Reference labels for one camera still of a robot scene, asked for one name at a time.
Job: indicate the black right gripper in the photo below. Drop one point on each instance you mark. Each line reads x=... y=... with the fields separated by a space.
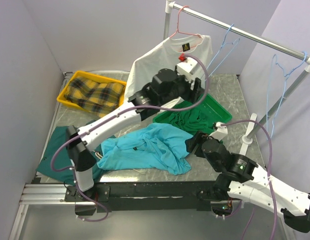
x=196 y=138

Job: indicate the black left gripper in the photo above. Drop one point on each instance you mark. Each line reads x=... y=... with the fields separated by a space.
x=191 y=95

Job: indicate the light blue t shirt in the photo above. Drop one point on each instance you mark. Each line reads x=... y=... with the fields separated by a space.
x=158 y=146

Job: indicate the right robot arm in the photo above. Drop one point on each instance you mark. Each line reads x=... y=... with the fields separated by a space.
x=242 y=178

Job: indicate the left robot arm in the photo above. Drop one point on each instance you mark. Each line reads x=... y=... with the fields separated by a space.
x=135 y=110

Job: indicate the white t shirt on hanger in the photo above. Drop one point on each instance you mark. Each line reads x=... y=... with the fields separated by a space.
x=165 y=56

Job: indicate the green plastic bin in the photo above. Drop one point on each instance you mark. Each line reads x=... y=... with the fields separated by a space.
x=210 y=107

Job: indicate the green cloth in bin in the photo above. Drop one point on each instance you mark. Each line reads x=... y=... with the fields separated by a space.
x=191 y=121

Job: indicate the white rack base foot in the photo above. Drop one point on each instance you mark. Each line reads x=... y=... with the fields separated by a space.
x=245 y=140

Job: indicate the yellow plaid cloth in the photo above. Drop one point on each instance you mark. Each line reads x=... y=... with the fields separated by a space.
x=99 y=98

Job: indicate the yellow plastic bin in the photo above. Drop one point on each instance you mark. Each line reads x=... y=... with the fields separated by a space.
x=91 y=76

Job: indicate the metal clothes rack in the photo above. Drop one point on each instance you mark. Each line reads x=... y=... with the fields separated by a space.
x=170 y=5

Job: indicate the dark teal garment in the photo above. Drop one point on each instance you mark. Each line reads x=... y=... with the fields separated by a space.
x=57 y=158

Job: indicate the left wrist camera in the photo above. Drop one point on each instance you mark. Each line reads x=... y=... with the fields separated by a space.
x=186 y=67

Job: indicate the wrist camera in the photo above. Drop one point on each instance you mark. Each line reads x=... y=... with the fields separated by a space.
x=186 y=67
x=220 y=131

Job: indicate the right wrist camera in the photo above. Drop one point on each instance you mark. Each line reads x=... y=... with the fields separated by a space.
x=220 y=131

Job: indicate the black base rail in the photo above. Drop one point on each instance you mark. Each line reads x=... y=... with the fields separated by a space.
x=144 y=196

